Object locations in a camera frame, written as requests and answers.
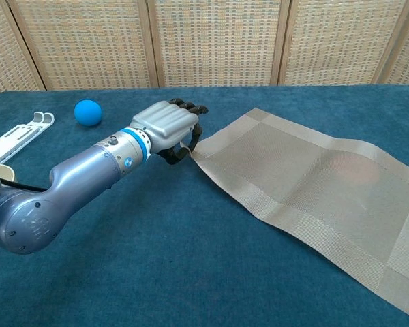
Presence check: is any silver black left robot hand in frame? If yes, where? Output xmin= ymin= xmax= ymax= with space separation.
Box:
xmin=129 ymin=97 xmax=209 ymax=166

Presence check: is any grey woven placemat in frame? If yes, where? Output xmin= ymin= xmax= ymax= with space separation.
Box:
xmin=180 ymin=107 xmax=409 ymax=321

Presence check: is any white round bowl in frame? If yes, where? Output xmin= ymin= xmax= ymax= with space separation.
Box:
xmin=0 ymin=163 xmax=17 ymax=185

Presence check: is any blue ball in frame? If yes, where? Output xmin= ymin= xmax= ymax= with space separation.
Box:
xmin=74 ymin=99 xmax=104 ymax=127

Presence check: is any blue table cloth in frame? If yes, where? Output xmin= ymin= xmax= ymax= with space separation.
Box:
xmin=0 ymin=84 xmax=409 ymax=327

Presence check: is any white folding stand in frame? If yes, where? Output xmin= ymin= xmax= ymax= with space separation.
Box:
xmin=0 ymin=111 xmax=55 ymax=167

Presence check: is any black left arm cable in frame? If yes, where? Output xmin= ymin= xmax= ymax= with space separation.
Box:
xmin=1 ymin=179 xmax=50 ymax=192

